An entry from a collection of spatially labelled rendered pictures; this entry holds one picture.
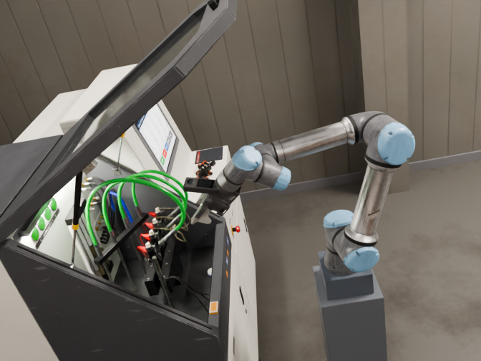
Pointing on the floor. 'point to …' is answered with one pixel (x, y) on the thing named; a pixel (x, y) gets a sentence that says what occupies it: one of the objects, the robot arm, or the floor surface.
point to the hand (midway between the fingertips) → (193, 212)
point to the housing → (32, 135)
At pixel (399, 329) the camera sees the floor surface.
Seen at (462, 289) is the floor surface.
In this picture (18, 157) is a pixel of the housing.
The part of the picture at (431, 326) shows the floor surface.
